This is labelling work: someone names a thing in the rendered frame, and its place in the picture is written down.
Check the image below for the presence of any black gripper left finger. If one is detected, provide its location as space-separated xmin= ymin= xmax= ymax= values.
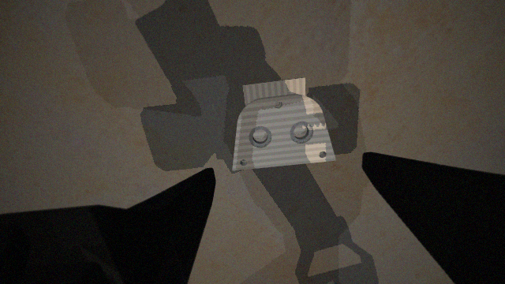
xmin=0 ymin=168 xmax=216 ymax=284

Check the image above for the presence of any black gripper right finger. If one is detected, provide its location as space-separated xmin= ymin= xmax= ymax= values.
xmin=362 ymin=152 xmax=505 ymax=284

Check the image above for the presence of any grey metal plate with two round holes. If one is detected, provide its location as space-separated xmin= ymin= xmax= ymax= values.
xmin=232 ymin=94 xmax=336 ymax=171

